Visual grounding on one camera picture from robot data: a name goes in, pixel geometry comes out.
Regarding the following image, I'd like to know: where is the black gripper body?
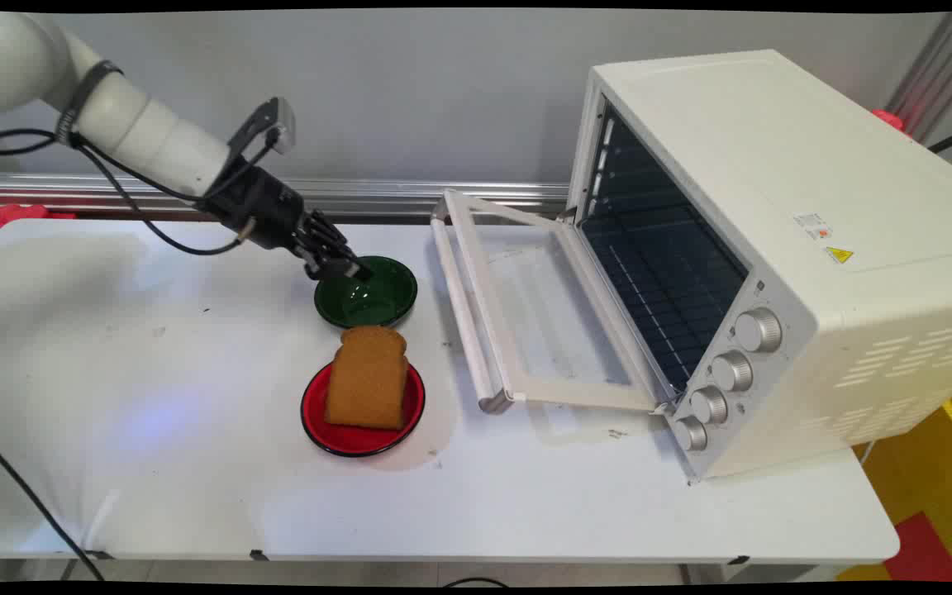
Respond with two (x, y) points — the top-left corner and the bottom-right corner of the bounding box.
(202, 167), (313, 251)

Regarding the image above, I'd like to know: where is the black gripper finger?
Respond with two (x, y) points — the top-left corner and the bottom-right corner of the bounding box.
(306, 210), (360, 270)
(293, 231), (374, 283)

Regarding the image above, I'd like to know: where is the dark green bowl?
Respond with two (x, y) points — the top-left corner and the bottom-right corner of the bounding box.
(314, 255), (419, 329)

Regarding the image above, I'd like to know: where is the brown toast slice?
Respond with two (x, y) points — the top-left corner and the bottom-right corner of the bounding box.
(324, 325), (410, 431)

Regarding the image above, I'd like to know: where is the red plate with black rim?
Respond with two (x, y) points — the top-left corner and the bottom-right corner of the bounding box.
(300, 359), (426, 458)

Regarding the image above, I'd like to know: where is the toaster oven glass door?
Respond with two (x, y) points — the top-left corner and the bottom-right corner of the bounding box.
(431, 189), (677, 415)

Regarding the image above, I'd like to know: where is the red cloth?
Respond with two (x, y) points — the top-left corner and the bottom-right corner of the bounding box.
(0, 204), (76, 254)

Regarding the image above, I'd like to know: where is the silver oven knob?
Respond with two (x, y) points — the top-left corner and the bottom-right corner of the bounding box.
(733, 308), (783, 354)
(673, 416), (709, 453)
(689, 386), (730, 426)
(710, 350), (754, 393)

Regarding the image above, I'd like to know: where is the white toaster oven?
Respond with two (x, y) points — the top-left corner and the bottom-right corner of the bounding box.
(565, 49), (952, 482)

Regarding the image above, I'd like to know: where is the aluminium frame rail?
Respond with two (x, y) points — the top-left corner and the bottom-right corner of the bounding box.
(0, 172), (569, 221)

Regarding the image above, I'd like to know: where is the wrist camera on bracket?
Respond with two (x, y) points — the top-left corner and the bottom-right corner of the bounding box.
(228, 97), (298, 163)

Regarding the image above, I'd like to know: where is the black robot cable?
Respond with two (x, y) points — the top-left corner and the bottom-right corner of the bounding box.
(0, 128), (283, 257)

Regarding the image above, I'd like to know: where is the black floor cable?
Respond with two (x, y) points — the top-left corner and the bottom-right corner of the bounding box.
(0, 428), (107, 583)

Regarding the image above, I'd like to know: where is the aluminium frame post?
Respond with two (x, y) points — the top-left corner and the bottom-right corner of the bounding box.
(887, 12), (952, 141)

